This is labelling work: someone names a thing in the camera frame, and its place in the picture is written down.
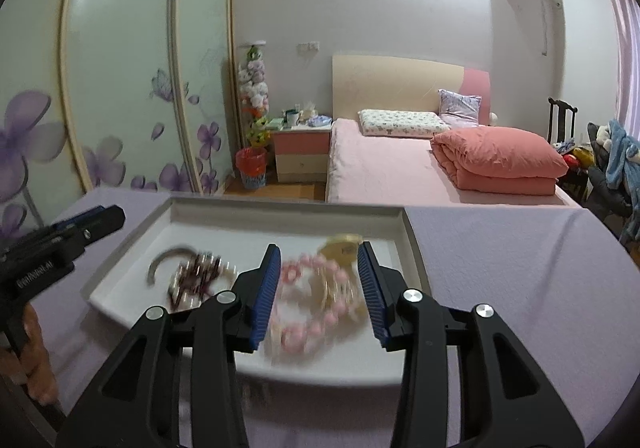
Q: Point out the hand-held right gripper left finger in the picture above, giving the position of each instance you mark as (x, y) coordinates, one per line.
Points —
(265, 298)

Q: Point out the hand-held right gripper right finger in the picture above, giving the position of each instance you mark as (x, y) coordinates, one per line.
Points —
(372, 298)

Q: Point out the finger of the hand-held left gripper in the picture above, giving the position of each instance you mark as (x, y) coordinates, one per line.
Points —
(102, 227)
(75, 219)

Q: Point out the silver cuff bangle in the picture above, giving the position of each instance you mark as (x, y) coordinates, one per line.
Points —
(157, 263)

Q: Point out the grey cardboard tray box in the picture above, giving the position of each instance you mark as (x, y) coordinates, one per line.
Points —
(225, 235)

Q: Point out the person's left hand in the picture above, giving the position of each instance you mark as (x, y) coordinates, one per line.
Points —
(40, 358)

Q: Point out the bed with cream headboard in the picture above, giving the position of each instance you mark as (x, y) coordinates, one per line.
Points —
(380, 167)

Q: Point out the red waste bin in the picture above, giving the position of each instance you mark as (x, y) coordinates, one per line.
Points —
(251, 167)

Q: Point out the purple tablecloth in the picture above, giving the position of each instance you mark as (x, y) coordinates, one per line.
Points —
(500, 253)

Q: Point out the pink and cream nightstand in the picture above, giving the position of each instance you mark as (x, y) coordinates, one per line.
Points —
(300, 152)

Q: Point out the flower print sliding wardrobe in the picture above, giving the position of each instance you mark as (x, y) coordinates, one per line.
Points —
(125, 52)

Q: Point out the white printed pillow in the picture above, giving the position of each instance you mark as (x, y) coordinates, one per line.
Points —
(400, 122)

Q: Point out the white mug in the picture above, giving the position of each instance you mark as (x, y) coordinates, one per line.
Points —
(292, 118)

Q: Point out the folded pink duvet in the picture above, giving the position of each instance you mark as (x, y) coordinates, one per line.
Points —
(495, 160)

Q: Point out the clear tube of plush toys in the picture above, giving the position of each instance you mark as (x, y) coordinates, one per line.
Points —
(255, 87)

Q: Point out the purple pillow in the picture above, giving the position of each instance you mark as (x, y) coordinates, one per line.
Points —
(460, 105)

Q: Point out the grey chair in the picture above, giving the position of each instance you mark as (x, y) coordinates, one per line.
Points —
(605, 193)

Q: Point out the dark wooden chair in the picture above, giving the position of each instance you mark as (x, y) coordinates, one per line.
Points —
(562, 120)

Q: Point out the blue plush garment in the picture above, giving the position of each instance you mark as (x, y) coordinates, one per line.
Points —
(622, 152)

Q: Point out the pink curtain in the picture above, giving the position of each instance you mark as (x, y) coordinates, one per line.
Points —
(625, 27)

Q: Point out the white wall socket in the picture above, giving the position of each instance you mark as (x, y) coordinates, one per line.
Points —
(308, 46)

